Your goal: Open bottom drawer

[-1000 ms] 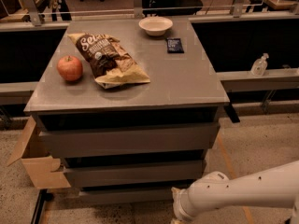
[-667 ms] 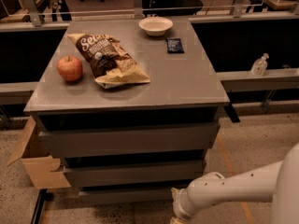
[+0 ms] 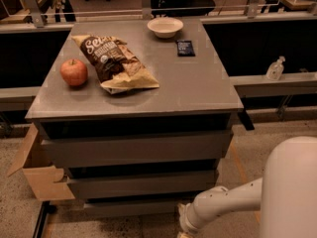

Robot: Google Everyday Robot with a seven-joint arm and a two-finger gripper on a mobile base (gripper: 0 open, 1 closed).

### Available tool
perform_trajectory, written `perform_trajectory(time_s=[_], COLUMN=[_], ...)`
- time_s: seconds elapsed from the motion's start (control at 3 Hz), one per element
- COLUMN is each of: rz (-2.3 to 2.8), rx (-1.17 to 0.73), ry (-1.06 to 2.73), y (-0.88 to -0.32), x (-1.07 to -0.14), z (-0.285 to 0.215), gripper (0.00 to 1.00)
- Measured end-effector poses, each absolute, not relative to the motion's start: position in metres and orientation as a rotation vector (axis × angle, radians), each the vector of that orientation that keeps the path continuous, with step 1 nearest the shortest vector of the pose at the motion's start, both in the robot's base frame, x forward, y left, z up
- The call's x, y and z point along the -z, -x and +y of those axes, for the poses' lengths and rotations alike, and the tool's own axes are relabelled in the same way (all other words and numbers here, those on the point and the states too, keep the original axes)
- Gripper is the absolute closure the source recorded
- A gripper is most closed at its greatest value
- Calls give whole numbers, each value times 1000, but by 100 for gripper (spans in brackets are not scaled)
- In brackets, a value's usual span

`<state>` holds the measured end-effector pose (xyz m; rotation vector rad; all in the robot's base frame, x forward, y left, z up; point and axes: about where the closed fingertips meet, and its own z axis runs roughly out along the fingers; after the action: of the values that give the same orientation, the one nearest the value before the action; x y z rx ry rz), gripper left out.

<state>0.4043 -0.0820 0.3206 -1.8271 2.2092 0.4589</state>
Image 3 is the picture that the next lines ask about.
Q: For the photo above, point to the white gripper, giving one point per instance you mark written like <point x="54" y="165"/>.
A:
<point x="185" y="220"/>

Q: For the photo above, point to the grey bottom drawer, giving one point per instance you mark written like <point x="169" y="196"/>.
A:
<point x="139" y="205"/>

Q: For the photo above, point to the grey drawer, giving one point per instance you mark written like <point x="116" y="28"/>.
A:
<point x="139" y="205"/>
<point x="86" y="188"/>
<point x="95" y="152"/>

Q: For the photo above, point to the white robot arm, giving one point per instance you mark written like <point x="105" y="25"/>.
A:
<point x="286" y="195"/>

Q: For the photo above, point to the grey middle drawer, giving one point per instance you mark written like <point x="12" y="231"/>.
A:
<point x="86" y="188"/>

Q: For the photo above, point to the grey top drawer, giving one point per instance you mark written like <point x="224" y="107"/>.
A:
<point x="95" y="152"/>

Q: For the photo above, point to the grey drawer cabinet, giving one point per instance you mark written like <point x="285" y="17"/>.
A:
<point x="194" y="95"/>

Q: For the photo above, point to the open cardboard box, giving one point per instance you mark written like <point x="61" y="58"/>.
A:
<point x="45" y="179"/>

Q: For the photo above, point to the brown chip bag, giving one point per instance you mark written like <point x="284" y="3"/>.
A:
<point x="117" y="68"/>

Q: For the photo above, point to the clear sanitizer pump bottle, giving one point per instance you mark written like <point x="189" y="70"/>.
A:
<point x="275" y="70"/>

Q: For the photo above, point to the dark blue snack bar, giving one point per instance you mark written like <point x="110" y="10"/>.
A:
<point x="185" y="48"/>

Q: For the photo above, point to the red apple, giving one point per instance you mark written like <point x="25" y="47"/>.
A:
<point x="74" y="72"/>

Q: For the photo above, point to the white bowl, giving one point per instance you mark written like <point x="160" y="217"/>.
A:
<point x="165" y="27"/>

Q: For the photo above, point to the metal railing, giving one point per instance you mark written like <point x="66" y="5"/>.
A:
<point x="48" y="11"/>

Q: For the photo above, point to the black office chair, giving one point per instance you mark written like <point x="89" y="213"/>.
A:
<point x="181" y="8"/>

